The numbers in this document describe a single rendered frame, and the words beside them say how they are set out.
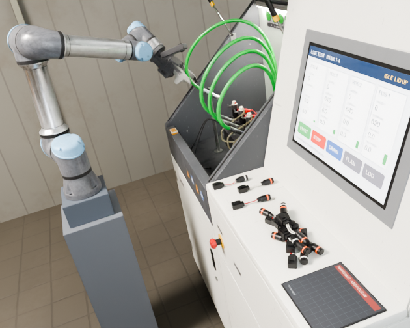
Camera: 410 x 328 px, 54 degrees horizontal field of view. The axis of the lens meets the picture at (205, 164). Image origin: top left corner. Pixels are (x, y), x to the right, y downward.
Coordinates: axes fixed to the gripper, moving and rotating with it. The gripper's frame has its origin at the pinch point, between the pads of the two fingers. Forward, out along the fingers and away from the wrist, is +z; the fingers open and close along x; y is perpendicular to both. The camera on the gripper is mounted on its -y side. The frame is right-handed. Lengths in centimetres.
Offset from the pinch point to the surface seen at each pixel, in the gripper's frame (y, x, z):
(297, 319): -10, 90, 69
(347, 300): -18, 84, 75
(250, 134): -12.3, 33.3, 34.5
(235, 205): 0, 55, 47
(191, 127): 25.1, -19.7, 10.5
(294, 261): -12, 76, 64
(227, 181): 4, 39, 40
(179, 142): 23.5, 4.8, 14.6
